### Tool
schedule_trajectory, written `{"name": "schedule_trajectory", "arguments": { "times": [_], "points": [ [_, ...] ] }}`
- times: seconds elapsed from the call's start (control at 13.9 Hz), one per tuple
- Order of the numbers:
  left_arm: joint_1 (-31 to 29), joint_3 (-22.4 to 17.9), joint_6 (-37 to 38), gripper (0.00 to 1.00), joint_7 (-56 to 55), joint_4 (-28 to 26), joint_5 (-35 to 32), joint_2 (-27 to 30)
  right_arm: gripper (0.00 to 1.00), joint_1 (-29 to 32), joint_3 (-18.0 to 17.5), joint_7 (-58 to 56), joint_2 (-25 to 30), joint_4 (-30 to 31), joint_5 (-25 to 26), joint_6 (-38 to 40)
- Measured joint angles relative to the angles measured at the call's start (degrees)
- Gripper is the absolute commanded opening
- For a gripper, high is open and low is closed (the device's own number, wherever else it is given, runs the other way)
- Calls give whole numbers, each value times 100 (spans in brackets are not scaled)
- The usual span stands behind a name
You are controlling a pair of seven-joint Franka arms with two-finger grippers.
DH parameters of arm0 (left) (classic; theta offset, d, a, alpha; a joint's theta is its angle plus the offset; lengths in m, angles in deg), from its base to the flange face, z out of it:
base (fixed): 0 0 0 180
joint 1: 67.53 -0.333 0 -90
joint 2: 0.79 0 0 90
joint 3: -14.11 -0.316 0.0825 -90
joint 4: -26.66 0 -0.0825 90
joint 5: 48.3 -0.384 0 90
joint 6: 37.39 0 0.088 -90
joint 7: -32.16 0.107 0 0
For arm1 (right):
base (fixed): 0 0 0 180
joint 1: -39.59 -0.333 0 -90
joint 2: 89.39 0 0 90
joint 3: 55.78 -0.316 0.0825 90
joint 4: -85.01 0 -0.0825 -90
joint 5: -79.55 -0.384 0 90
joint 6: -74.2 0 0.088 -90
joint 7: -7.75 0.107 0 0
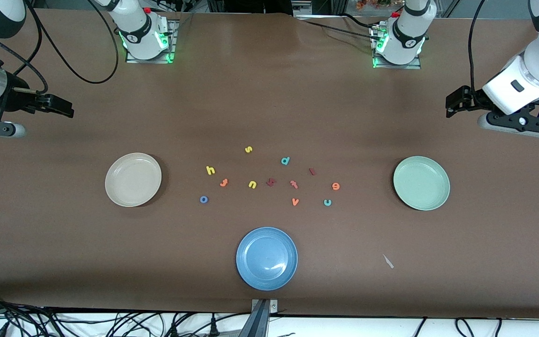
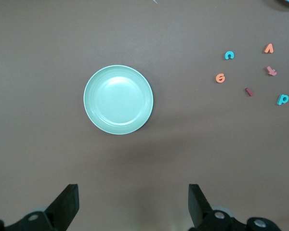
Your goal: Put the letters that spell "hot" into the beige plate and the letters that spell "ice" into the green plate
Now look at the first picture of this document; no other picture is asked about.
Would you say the light green round plate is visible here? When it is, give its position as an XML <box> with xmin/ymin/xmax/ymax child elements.
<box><xmin>393</xmin><ymin>156</ymin><xmax>451</xmax><ymax>211</ymax></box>

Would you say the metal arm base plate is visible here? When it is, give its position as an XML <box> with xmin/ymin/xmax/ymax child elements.
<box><xmin>125</xmin><ymin>19</ymin><xmax>179</xmax><ymax>64</ymax></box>
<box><xmin>371</xmin><ymin>23</ymin><xmax>422</xmax><ymax>70</ymax></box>

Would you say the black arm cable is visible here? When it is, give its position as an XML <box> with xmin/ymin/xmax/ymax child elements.
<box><xmin>25</xmin><ymin>0</ymin><xmax>119</xmax><ymax>85</ymax></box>
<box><xmin>467</xmin><ymin>0</ymin><xmax>491</xmax><ymax>94</ymax></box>

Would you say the beige brown round plate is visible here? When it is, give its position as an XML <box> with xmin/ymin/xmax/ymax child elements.
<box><xmin>105</xmin><ymin>153</ymin><xmax>162</xmax><ymax>207</ymax></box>

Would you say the brown table cover sheet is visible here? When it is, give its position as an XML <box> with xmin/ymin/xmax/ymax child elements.
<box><xmin>0</xmin><ymin>8</ymin><xmax>539</xmax><ymax>320</ymax></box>

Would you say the blue round plate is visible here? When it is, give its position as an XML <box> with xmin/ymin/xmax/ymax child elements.
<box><xmin>236</xmin><ymin>227</ymin><xmax>298</xmax><ymax>291</ymax></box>

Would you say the black floor cable bundle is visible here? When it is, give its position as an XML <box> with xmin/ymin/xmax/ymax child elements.
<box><xmin>0</xmin><ymin>290</ymin><xmax>71</xmax><ymax>337</ymax></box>

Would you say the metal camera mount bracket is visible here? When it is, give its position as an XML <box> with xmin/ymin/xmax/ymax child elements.
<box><xmin>239</xmin><ymin>299</ymin><xmax>279</xmax><ymax>337</ymax></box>

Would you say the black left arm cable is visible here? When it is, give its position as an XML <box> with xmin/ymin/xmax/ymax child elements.
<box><xmin>467</xmin><ymin>0</ymin><xmax>491</xmax><ymax>94</ymax></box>

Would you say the black base power cable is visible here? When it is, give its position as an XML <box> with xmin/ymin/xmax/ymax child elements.
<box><xmin>298</xmin><ymin>13</ymin><xmax>382</xmax><ymax>42</ymax></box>

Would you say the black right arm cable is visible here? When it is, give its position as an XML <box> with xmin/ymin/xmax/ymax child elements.
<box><xmin>25</xmin><ymin>0</ymin><xmax>119</xmax><ymax>85</ymax></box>

